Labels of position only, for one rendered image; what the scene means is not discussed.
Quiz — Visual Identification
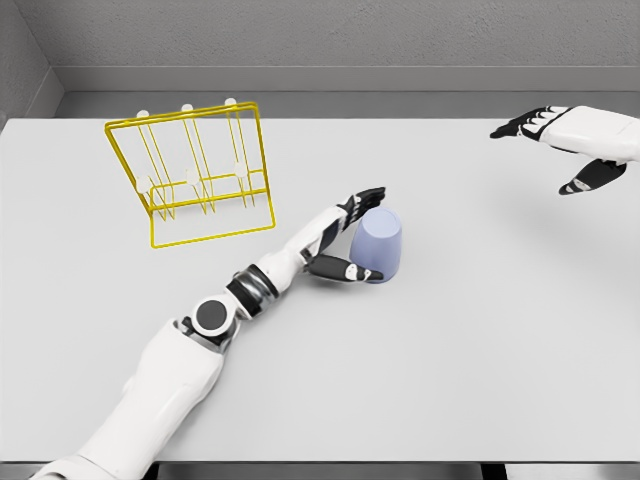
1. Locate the lavender plastic cup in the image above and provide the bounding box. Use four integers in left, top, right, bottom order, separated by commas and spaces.
348, 207, 403, 285

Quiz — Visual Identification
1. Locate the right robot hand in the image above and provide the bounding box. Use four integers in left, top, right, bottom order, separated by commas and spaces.
489, 104, 640, 197

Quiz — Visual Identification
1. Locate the yellow wire cup holder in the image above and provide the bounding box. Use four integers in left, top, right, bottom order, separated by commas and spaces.
103, 97, 277, 250

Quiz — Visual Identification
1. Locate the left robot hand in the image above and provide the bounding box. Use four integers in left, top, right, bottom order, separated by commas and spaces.
282, 186, 387, 285

